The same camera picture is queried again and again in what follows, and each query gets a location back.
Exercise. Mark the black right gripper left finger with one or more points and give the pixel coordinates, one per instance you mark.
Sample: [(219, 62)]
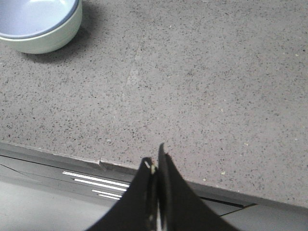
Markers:
[(137, 208)]

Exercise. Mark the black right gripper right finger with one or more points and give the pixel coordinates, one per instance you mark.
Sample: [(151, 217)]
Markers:
[(180, 208)]

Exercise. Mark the light green bowl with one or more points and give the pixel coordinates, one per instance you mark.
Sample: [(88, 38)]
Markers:
[(49, 41)]

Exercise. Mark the light blue bowl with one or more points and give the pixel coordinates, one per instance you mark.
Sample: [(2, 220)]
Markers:
[(20, 19)]

